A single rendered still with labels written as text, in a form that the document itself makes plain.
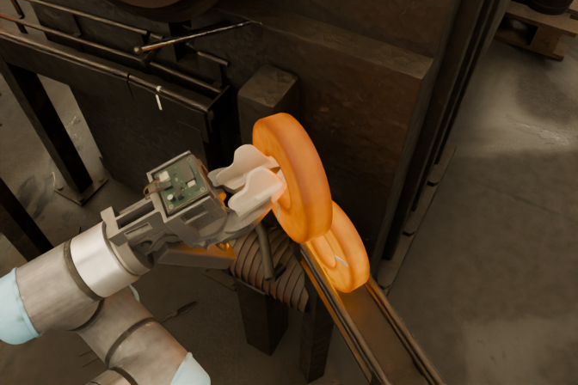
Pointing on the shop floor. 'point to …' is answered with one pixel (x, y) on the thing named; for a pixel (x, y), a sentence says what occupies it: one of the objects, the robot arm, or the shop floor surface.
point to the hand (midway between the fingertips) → (289, 168)
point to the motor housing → (272, 300)
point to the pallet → (544, 4)
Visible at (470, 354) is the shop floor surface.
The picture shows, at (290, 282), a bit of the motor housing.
